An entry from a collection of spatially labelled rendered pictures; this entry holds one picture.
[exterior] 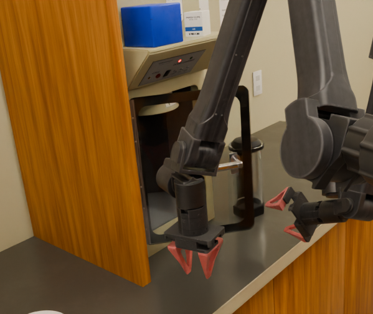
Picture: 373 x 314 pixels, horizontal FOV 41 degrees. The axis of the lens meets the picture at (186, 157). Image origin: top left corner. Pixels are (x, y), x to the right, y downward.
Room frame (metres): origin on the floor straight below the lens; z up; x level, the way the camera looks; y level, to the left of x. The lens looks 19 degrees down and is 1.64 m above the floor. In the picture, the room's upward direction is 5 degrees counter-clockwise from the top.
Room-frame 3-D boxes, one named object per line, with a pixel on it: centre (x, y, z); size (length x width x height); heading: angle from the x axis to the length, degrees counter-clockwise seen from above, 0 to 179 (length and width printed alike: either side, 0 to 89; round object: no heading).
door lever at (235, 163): (1.20, -0.10, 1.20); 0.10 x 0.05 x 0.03; 98
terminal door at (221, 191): (1.22, -0.02, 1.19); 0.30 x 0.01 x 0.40; 98
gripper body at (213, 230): (0.87, 0.00, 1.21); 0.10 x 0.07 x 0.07; 58
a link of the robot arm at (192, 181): (0.88, 0.00, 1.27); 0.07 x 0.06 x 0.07; 24
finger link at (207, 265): (0.86, -0.01, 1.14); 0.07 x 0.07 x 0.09; 58
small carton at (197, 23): (1.34, -0.06, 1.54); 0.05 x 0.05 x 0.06; 63
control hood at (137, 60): (1.28, -0.01, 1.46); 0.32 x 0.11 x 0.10; 137
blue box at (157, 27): (1.22, 0.05, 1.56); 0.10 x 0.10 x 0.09; 47
